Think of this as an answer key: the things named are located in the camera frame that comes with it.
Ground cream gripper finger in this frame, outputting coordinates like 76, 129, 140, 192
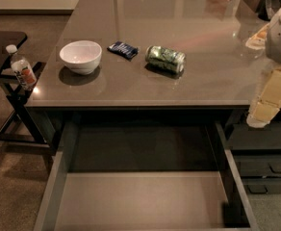
246, 65, 281, 128

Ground green soda can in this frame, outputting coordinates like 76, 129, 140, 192
145, 45, 186, 74

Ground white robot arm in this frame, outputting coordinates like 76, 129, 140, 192
246, 8, 281, 128

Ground open grey top drawer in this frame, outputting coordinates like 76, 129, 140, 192
34, 122, 260, 231

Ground glass jar with food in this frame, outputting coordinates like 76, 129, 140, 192
245, 24, 268, 50

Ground lower dark drawers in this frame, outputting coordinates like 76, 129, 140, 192
224, 109, 281, 194

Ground blue snack packet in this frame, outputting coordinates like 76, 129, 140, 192
107, 41, 139, 61

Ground white ceramic bowl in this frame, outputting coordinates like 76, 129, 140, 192
60, 40, 102, 75

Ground plastic water bottle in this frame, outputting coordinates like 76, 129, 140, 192
6, 44, 37, 90

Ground black side table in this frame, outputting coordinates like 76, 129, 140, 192
0, 31, 56, 160

